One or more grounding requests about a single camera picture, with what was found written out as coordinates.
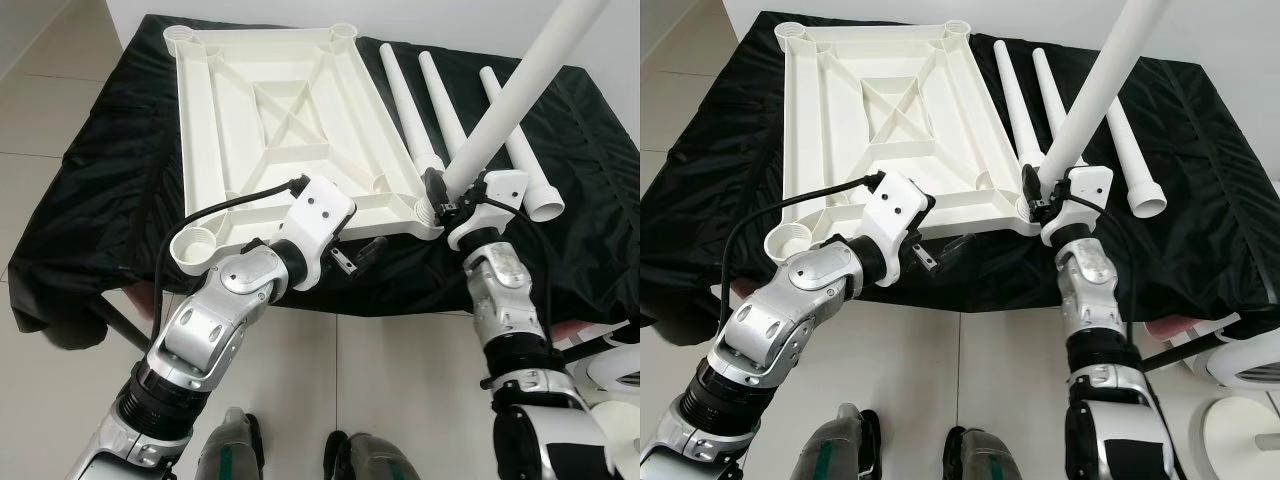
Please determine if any white plastic children table top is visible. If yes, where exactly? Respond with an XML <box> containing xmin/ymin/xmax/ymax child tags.
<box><xmin>765</xmin><ymin>18</ymin><xmax>1046</xmax><ymax>276</ymax></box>
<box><xmin>163</xmin><ymin>22</ymin><xmax>448</xmax><ymax>277</ymax></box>

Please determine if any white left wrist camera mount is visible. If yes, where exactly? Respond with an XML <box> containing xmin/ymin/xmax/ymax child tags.
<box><xmin>268</xmin><ymin>175</ymin><xmax>358</xmax><ymax>291</ymax></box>
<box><xmin>862</xmin><ymin>170</ymin><xmax>936</xmax><ymax>286</ymax></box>

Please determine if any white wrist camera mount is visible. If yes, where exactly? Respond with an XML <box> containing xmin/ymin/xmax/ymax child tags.
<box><xmin>1040</xmin><ymin>165</ymin><xmax>1114</xmax><ymax>246</ymax></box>
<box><xmin>447</xmin><ymin>170</ymin><xmax>531</xmax><ymax>251</ymax></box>
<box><xmin>268</xmin><ymin>175</ymin><xmax>358</xmax><ymax>291</ymax></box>
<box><xmin>862</xmin><ymin>170</ymin><xmax>936</xmax><ymax>286</ymax></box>

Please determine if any white dome-shaped appliance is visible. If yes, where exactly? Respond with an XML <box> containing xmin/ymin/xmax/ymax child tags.
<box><xmin>585</xmin><ymin>345</ymin><xmax>641</xmax><ymax>396</ymax></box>
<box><xmin>1185</xmin><ymin>330</ymin><xmax>1280</xmax><ymax>391</ymax></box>

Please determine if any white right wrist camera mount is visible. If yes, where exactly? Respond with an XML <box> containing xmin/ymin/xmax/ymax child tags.
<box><xmin>447</xmin><ymin>170</ymin><xmax>531</xmax><ymax>251</ymax></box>
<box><xmin>1040</xmin><ymin>165</ymin><xmax>1114</xmax><ymax>246</ymax></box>

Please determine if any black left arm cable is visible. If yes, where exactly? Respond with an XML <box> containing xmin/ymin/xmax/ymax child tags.
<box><xmin>152</xmin><ymin>175</ymin><xmax>306</xmax><ymax>341</ymax></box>
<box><xmin>715</xmin><ymin>170</ymin><xmax>886</xmax><ymax>346</ymax></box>

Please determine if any black metal table leg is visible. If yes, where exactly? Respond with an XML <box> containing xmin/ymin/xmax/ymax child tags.
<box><xmin>555</xmin><ymin>322</ymin><xmax>641</xmax><ymax>363</ymax></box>
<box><xmin>1140</xmin><ymin>318</ymin><xmax>1246</xmax><ymax>373</ymax></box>
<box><xmin>88</xmin><ymin>295</ymin><xmax>151</xmax><ymax>351</ymax></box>

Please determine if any grey left robot leg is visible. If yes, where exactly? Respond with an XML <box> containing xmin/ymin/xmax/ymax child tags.
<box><xmin>810</xmin><ymin>403</ymin><xmax>881</xmax><ymax>480</ymax></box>
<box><xmin>195</xmin><ymin>405</ymin><xmax>266</xmax><ymax>480</ymax></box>

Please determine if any black cloth table cover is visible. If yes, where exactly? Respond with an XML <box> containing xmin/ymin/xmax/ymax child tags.
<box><xmin>8</xmin><ymin>12</ymin><xmax>641</xmax><ymax>351</ymax></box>
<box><xmin>640</xmin><ymin>10</ymin><xmax>1280</xmax><ymax>346</ymax></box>

